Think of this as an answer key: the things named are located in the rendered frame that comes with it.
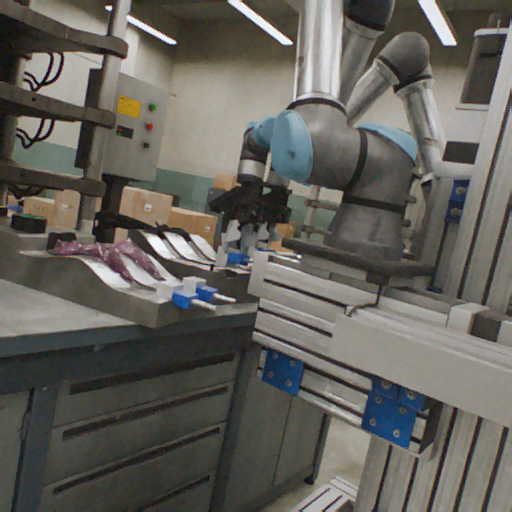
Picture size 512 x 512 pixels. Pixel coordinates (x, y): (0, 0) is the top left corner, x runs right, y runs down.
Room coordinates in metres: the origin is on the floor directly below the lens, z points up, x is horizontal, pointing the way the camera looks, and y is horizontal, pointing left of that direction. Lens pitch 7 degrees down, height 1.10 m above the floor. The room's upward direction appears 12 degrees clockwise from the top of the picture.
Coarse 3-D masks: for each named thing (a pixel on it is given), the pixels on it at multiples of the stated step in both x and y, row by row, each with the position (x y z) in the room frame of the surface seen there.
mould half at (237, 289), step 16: (144, 240) 1.43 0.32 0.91; (160, 240) 1.46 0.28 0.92; (176, 240) 1.52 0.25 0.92; (160, 256) 1.38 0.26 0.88; (192, 256) 1.49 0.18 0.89; (208, 256) 1.55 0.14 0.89; (176, 272) 1.34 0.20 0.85; (192, 272) 1.30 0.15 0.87; (208, 272) 1.27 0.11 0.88; (224, 272) 1.29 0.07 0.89; (240, 272) 1.35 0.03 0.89; (224, 288) 1.30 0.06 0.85; (240, 288) 1.35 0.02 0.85; (224, 304) 1.31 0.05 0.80
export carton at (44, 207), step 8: (32, 200) 6.14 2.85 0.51; (40, 200) 6.08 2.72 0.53; (48, 200) 6.30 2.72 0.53; (24, 208) 6.20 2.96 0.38; (32, 208) 6.11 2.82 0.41; (40, 208) 6.04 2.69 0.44; (48, 208) 5.99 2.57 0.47; (40, 216) 6.02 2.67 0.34; (48, 216) 5.97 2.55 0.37; (48, 224) 5.96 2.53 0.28
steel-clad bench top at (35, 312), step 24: (0, 288) 1.03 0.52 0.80; (24, 288) 1.07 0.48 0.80; (0, 312) 0.88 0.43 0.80; (24, 312) 0.90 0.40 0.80; (48, 312) 0.93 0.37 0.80; (72, 312) 0.96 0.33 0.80; (96, 312) 1.00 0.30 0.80; (216, 312) 1.21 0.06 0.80; (240, 312) 1.26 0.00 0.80; (0, 336) 0.76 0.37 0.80
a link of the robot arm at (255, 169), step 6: (240, 162) 1.34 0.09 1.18; (246, 162) 1.33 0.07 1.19; (252, 162) 1.33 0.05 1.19; (258, 162) 1.33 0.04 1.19; (240, 168) 1.34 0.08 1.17; (246, 168) 1.32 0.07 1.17; (252, 168) 1.32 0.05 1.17; (258, 168) 1.33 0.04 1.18; (264, 168) 1.35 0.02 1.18; (240, 174) 1.33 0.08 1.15; (246, 174) 1.32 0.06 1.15; (252, 174) 1.32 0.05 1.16; (258, 174) 1.33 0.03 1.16
